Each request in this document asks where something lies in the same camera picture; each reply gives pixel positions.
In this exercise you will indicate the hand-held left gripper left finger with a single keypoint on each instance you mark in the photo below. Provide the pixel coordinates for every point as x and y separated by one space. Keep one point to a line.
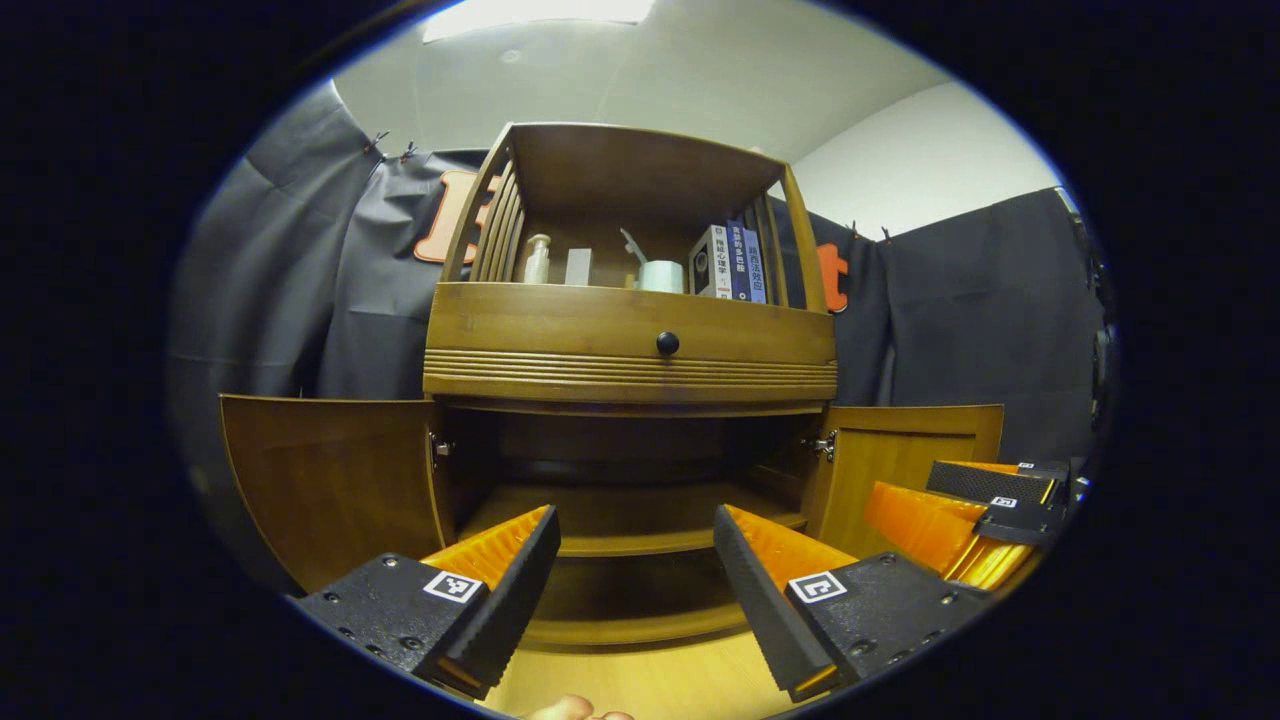
520 600

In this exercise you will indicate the white pump bottle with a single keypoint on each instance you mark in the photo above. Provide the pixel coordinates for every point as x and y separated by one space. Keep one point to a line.
538 260

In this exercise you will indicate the black round drawer knob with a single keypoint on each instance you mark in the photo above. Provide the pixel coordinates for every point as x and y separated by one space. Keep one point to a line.
667 343

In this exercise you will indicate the small white box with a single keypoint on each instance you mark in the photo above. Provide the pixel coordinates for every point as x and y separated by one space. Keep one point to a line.
578 267

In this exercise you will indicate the wooden cabinet door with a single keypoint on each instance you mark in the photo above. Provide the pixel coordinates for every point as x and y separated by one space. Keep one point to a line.
330 480
880 470

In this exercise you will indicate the ceiling light panel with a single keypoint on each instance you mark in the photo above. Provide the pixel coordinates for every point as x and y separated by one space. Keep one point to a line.
540 15

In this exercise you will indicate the dark blue book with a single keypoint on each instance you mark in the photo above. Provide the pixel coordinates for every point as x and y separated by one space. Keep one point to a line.
738 262

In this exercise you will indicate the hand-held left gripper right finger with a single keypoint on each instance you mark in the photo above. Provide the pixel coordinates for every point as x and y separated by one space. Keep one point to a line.
760 610

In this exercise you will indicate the white brush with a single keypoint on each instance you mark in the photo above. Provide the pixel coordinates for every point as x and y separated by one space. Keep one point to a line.
633 245

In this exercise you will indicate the white book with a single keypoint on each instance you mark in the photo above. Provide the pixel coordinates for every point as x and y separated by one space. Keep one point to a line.
712 262

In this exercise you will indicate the metal door hinge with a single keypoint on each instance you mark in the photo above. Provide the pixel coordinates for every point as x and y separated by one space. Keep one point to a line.
822 445
440 447

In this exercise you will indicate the light blue book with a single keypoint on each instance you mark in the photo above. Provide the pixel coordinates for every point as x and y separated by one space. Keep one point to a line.
755 268

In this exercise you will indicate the wooden inner shelf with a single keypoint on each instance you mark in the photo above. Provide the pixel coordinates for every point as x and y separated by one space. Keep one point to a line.
640 520

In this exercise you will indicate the white cup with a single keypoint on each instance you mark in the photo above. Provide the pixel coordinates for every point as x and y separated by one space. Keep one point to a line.
662 276

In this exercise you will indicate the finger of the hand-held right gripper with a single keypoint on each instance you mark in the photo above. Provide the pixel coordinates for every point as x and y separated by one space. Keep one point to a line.
930 530
985 480

